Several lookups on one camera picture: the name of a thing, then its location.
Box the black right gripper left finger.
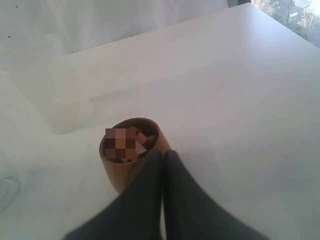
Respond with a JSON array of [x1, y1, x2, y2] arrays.
[[64, 150, 164, 240]]

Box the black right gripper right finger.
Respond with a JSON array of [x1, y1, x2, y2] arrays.
[[163, 150, 268, 240]]

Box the coins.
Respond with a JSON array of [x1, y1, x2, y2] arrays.
[[102, 126, 156, 164]]

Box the translucent white plastic container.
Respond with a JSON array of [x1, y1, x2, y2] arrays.
[[9, 66, 93, 134]]

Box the brown wooden cup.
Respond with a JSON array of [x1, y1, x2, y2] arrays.
[[98, 117, 171, 193]]

